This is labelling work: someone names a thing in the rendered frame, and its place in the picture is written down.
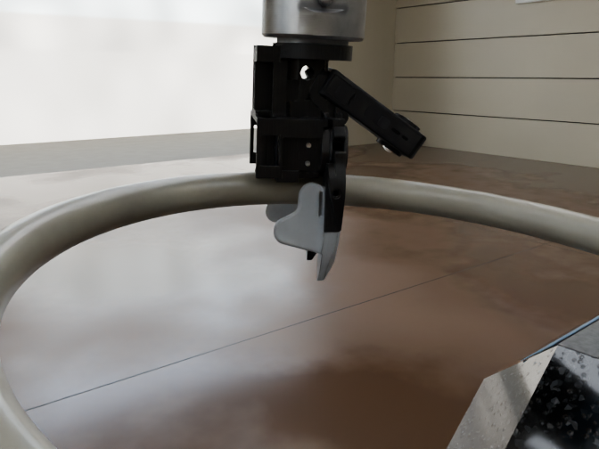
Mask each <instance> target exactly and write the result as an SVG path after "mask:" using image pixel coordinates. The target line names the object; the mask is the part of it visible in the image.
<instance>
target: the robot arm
mask: <svg viewBox="0 0 599 449"><path fill-rule="evenodd" d="M366 5H367V0H262V28H261V34H262V36H263V37H270V38H276V42H275V43H273V45H254V46H253V79H252V110H250V164H256V168H255V172H256V178H274V179H275V180H276V182H277V183H299V182H300V178H319V175H321V176H322V178H323V184H322V185H320V184H317V183H308V184H305V185H303V186H302V187H301V189H300V190H299V198H298V204H268V205H267V207H266V216H267V218H268V219H269V220H270V221H272V222H274V223H275V226H274V237H275V239H276V240H277V241H278V242H280V243H282V244H284V245H288V246H292V247H295V248H298V249H304V250H305V251H306V256H307V260H312V259H313V257H314V256H315V255H316V253H318V254H317V277H316V278H317V280H318V281H322V280H324V279H325V277H326V275H327V274H328V273H329V271H330V269H331V267H332V265H333V263H334V260H335V256H336V252H337V248H338V245H339V239H340V232H341V226H342V218H343V211H344V204H345V194H346V167H347V164H348V155H349V132H348V128H347V126H346V125H345V124H346V123H347V121H348V119H349V117H350V118H352V119H353V120H355V121H356V122H357V123H358V124H359V125H360V126H362V127H364V128H365V129H366V130H368V131H369V132H370V133H372V134H373V135H374V136H376V137H377V140H376V142H377V143H379V144H381V145H382V146H383V148H384V150H385V151H387V152H392V153H394V154H395V155H397V156H399V157H400V156H401V155H403V156H405V157H408V158H410V159H412V158H413V157H414V155H415V154H416V153H417V152H418V151H419V149H420V148H421V147H422V145H423V143H424V142H425V141H426V137H425V136H424V135H422V134H421V133H420V132H419V130H420V128H419V127H418V126H417V125H415V124H414V123H413V122H412V120H411V119H410V118H406V117H404V116H402V115H400V114H398V113H394V112H392V111H391V110H389V109H388V108H387V107H385V106H384V105H383V104H381V103H380V102H378V101H377V100H376V99H374V98H373V97H372V96H371V95H370V94H368V93H367V92H366V91H364V90H363V89H362V88H360V87H359V86H357V85H356V84H355V83H353V82H352V81H351V80H350V79H348V78H347V77H345V76H344V75H343V74H341V73H340V72H339V71H338V70H336V69H332V68H328V61H352V52H353V46H350V45H349V42H362V41H363V40H364V39H365V16H366ZM304 66H307V67H308V69H306V70H305V71H304V72H305V75H306V78H302V76H301V74H300V72H301V70H302V68H303V67H304ZM254 126H257V142H256V152H253V147H254ZM319 192H320V193H319Z"/></svg>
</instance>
